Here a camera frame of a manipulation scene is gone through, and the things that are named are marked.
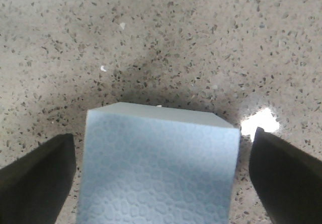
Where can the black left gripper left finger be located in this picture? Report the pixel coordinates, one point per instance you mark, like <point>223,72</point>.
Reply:
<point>34,188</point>

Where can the light blue textured foam cube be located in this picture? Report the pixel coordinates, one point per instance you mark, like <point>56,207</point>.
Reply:
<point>150,164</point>

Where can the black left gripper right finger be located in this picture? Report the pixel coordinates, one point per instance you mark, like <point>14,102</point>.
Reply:
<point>286,179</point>

